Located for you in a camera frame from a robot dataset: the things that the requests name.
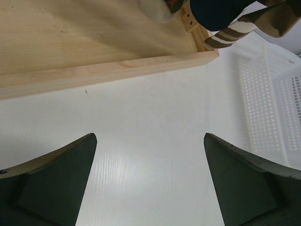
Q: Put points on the dark navy sock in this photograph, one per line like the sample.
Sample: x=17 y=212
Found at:
x=216 y=15

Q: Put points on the wooden drying rack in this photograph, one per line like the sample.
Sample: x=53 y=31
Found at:
x=50 y=45

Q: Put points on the brown white striped sock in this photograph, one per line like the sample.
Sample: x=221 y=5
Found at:
x=276 y=20

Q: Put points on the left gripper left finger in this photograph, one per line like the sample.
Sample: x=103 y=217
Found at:
x=48 y=190

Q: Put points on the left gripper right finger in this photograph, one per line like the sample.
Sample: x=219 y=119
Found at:
x=251 y=190

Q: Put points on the white plastic basket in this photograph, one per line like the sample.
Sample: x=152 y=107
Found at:
x=270 y=84

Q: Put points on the beige argyle sock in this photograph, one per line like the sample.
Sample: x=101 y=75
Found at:
x=160 y=11

